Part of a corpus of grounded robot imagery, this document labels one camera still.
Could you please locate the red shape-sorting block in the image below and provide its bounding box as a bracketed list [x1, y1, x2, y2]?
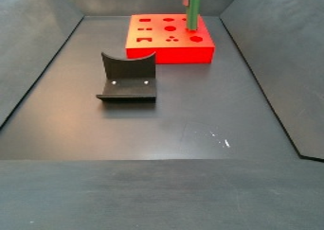
[126, 14, 216, 64]

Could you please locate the black curved holder bracket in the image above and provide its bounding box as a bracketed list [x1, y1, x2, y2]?
[96, 53, 157, 101]

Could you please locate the green star-shaped peg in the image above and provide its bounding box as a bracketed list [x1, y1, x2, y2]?
[186, 0, 199, 30]

